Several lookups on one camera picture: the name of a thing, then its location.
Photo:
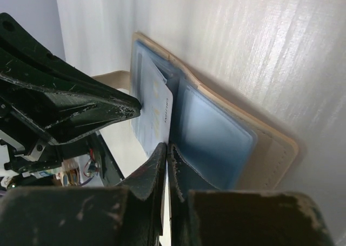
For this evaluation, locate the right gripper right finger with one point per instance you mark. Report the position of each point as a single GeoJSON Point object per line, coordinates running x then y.
{"type": "Point", "coordinates": [200, 214]}

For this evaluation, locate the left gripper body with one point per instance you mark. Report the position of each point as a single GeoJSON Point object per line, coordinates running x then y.
{"type": "Point", "coordinates": [35, 154]}

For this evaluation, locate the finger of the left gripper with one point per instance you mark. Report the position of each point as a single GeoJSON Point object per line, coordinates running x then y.
{"type": "Point", "coordinates": [28, 67]}

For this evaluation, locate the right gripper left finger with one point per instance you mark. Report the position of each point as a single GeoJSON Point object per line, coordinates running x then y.
{"type": "Point", "coordinates": [129, 213]}

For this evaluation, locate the silver VIP card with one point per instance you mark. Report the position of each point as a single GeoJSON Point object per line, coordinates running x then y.
{"type": "Point", "coordinates": [149, 86]}

